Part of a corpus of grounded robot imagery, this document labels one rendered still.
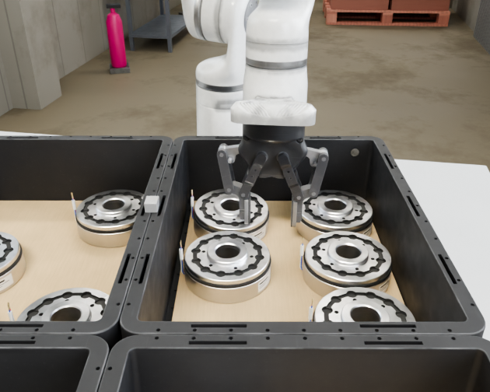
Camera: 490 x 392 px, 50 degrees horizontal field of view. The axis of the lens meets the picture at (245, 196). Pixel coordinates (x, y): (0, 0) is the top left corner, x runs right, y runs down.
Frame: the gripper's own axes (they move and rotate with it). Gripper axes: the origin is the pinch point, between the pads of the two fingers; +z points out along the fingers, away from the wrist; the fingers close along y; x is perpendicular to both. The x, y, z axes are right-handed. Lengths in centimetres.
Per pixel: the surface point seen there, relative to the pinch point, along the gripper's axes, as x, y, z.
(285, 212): -7.7, -2.0, 3.8
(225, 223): 0.6, 5.9, 1.6
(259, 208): -3.9, 1.6, 1.3
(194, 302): 12.7, 8.0, 5.3
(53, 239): 1.9, 29.0, 4.7
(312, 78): -355, -22, 64
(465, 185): -44, -40, 14
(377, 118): -271, -61, 69
